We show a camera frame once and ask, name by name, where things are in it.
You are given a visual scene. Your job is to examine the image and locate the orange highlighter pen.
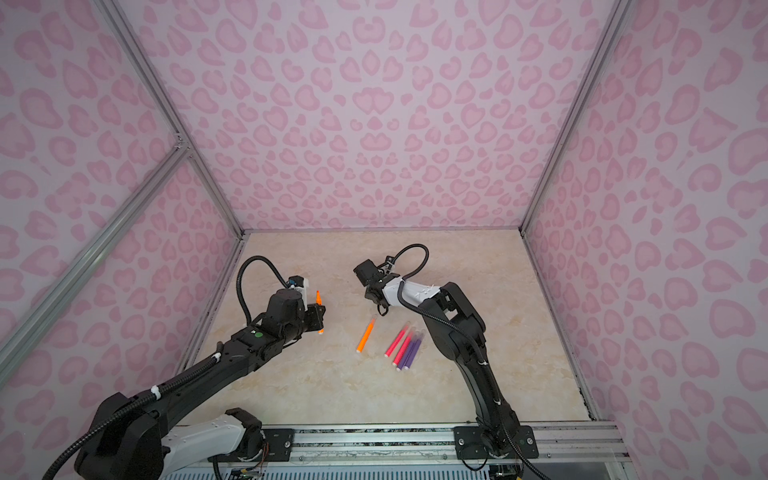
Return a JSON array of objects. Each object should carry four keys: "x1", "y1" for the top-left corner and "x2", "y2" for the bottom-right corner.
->
[
  {"x1": 356, "y1": 318, "x2": 376, "y2": 353},
  {"x1": 316, "y1": 290, "x2": 325, "y2": 335}
]

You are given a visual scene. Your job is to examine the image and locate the pink highlighter pen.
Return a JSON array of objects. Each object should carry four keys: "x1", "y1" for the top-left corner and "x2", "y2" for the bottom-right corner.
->
[
  {"x1": 385, "y1": 325, "x2": 409, "y2": 357},
  {"x1": 393, "y1": 333, "x2": 413, "y2": 370}
]

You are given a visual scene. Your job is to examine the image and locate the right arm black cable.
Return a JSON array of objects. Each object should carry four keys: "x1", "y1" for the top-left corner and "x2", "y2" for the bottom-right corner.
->
[{"x1": 386, "y1": 242, "x2": 487, "y2": 367}]

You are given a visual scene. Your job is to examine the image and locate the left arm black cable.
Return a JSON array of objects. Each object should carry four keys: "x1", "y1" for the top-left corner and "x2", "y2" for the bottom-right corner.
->
[{"x1": 235, "y1": 255, "x2": 290, "y2": 328}]

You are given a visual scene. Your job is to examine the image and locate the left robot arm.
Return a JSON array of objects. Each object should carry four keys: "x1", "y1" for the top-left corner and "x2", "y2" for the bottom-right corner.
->
[{"x1": 43, "y1": 289, "x2": 326, "y2": 479}]

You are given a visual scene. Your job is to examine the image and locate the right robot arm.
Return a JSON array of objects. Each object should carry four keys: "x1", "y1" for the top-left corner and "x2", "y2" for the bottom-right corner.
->
[{"x1": 354, "y1": 258, "x2": 539, "y2": 459}]

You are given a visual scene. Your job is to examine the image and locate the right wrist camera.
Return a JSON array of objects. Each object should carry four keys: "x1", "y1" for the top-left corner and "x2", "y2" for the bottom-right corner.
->
[{"x1": 378, "y1": 256, "x2": 395, "y2": 273}]

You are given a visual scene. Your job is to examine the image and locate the purple highlighter pen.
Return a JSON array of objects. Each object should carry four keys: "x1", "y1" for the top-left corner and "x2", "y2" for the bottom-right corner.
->
[
  {"x1": 402, "y1": 332, "x2": 424, "y2": 370},
  {"x1": 397, "y1": 334, "x2": 419, "y2": 370}
]

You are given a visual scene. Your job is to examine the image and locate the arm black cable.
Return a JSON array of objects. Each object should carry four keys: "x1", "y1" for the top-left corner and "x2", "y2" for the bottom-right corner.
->
[
  {"x1": 386, "y1": 242, "x2": 487, "y2": 367},
  {"x1": 235, "y1": 255, "x2": 290, "y2": 328}
]

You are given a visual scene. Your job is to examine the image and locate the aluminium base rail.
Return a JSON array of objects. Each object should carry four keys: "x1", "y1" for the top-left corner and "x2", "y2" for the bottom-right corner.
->
[{"x1": 110, "y1": 421, "x2": 637, "y2": 480}]

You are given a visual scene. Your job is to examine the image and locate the aluminium frame strut left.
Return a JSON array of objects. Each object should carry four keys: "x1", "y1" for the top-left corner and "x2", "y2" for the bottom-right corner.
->
[{"x1": 1, "y1": 141, "x2": 189, "y2": 385}]

